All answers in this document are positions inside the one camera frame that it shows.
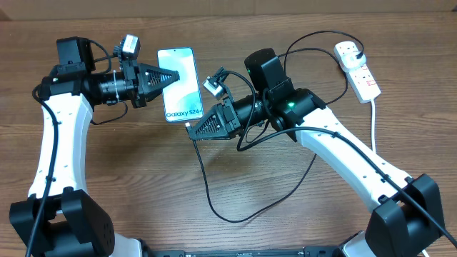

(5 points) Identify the black USB charging cable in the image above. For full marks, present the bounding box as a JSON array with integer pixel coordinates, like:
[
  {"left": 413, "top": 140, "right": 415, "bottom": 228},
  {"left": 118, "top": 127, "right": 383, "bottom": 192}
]
[{"left": 184, "top": 30, "right": 365, "bottom": 223}]

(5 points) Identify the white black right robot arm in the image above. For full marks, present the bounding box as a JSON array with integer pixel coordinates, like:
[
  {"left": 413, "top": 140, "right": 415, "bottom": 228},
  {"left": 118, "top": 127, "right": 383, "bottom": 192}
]
[{"left": 186, "top": 49, "right": 449, "bottom": 256}]

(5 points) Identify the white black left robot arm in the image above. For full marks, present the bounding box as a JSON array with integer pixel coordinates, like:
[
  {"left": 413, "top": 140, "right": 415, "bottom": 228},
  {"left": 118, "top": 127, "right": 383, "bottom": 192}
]
[{"left": 9, "top": 35, "right": 179, "bottom": 256}]

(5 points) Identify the white charger plug adapter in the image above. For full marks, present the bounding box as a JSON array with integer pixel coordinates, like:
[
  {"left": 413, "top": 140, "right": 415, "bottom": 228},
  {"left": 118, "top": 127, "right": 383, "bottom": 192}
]
[{"left": 339, "top": 52, "right": 366, "bottom": 73}]

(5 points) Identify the white power extension strip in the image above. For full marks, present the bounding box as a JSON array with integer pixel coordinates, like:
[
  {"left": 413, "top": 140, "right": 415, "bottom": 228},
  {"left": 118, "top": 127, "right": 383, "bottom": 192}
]
[{"left": 333, "top": 41, "right": 381, "bottom": 104}]

